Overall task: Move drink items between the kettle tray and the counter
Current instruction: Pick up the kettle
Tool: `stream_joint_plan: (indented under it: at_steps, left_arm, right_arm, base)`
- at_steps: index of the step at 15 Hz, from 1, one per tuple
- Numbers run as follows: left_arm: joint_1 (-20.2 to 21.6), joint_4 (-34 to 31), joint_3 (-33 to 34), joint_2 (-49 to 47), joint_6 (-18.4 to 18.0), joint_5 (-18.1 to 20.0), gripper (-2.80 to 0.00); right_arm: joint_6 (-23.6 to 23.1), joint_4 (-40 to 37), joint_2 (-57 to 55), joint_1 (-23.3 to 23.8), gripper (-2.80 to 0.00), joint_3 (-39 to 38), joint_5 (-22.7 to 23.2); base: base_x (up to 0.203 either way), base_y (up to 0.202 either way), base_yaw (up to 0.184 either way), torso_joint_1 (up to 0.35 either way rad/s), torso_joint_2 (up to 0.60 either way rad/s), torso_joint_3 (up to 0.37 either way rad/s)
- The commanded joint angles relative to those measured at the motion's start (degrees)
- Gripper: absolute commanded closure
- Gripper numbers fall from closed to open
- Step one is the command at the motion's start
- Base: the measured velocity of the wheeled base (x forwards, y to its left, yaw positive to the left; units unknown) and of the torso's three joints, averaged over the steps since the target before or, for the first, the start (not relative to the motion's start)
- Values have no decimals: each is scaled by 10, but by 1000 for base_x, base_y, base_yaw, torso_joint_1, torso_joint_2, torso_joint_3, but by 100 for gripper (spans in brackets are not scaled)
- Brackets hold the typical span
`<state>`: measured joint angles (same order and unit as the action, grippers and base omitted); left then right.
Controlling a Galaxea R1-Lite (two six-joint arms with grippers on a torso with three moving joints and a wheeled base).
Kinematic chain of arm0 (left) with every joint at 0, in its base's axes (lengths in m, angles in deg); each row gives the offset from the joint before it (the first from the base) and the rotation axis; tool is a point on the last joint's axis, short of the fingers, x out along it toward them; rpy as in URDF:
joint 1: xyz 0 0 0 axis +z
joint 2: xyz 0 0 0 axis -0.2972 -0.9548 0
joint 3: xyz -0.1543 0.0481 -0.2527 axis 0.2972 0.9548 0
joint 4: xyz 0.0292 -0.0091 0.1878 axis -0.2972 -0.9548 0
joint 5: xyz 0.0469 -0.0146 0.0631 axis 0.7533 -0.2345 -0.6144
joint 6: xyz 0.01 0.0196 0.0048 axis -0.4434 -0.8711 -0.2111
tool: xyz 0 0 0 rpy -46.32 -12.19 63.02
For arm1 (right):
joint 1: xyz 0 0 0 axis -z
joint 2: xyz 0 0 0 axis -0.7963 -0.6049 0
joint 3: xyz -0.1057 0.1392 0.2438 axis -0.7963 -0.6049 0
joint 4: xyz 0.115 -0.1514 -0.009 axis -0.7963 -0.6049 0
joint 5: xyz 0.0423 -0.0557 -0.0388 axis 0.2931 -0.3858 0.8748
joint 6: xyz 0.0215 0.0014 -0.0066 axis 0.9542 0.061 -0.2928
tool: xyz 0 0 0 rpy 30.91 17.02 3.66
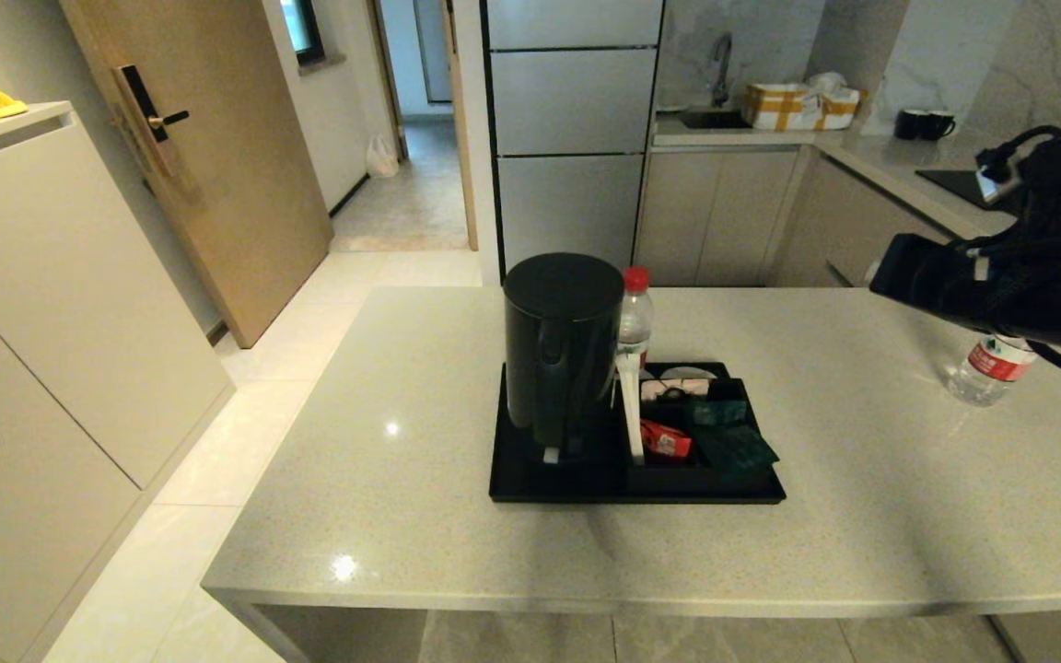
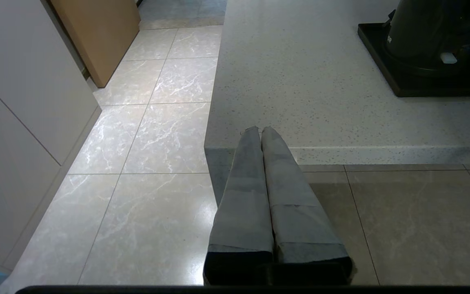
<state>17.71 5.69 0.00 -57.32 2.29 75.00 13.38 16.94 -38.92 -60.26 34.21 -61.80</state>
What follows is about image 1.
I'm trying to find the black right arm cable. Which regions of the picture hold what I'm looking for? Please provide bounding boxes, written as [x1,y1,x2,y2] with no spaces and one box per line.
[954,124,1061,384]

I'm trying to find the white upright paper sleeve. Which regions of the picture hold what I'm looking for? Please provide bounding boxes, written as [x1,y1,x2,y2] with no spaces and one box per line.
[615,355,646,465]

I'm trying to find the chrome kitchen faucet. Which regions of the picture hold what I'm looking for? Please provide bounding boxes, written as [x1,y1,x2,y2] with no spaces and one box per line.
[711,32,733,108]

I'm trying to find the white brown sachet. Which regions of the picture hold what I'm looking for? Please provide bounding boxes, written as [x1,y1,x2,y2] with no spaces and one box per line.
[640,378,710,403]

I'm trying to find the cardboard box yellow tape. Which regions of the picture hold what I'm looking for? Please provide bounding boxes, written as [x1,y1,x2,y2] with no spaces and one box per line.
[740,83,865,133]

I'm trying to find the beige kitchen counter cabinets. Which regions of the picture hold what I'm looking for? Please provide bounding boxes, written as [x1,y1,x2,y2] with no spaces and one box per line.
[632,127,1061,289]

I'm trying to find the dark kitchen sink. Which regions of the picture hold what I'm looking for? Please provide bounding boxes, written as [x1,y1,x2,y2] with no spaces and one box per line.
[678,109,752,131]

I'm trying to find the white tied plastic bag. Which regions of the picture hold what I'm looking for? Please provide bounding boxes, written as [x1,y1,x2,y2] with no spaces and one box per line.
[366,134,400,180]

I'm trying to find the black induction cooktop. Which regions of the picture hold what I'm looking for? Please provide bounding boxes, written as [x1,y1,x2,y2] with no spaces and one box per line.
[915,169,1020,213]

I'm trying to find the dark framed window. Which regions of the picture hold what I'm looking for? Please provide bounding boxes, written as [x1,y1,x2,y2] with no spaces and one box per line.
[280,0,326,68]

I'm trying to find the red tea packet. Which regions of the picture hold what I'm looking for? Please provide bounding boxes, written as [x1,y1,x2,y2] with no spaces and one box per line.
[639,419,694,459]

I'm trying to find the black electric kettle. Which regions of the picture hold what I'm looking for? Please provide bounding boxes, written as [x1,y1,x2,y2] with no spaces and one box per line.
[503,253,624,466]

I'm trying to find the black gold door lock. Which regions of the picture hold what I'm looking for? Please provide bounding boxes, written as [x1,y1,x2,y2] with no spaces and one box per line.
[113,64,192,180]

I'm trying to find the light wooden door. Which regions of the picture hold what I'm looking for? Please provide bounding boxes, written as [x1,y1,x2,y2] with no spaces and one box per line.
[59,0,333,349]

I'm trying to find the silver refrigerator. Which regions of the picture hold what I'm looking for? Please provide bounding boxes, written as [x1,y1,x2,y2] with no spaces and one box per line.
[480,0,665,275]

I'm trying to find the black rectangular serving tray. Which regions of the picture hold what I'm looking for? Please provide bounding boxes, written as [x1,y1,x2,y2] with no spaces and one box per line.
[489,362,787,505]

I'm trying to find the dark green tea packet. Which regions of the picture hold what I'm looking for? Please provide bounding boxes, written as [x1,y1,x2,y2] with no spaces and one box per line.
[687,401,748,430]
[702,424,781,476]

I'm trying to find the black compartment organizer box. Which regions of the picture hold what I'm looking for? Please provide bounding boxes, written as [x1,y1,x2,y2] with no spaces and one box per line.
[623,376,770,494]

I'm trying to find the cream tall cabinet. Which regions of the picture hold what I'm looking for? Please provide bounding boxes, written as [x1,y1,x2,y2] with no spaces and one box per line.
[0,101,237,663]

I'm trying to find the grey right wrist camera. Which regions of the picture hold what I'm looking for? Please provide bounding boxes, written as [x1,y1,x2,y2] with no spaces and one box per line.
[976,166,1021,206]

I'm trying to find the clear water bottle red cap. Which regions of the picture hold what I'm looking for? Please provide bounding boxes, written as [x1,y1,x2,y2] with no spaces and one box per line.
[616,267,654,372]
[947,334,1039,408]

